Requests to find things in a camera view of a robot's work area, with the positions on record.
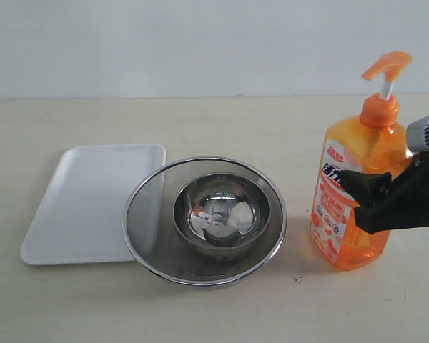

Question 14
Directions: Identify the small stainless steel bowl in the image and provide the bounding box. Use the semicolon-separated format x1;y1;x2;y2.
173;173;271;261

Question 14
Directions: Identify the steel mesh strainer basket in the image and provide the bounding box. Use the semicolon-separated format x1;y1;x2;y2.
122;156;287;288

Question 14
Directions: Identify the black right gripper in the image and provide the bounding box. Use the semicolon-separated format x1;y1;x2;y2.
340;152;429;234

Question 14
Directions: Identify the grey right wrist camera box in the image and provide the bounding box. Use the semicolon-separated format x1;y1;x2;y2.
406;115;429;153

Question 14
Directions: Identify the white rectangular plastic tray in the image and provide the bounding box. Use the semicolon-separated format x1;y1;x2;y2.
20;143;166;266

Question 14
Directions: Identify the orange dish soap pump bottle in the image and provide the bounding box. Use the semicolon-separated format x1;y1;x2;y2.
310;51;413;271

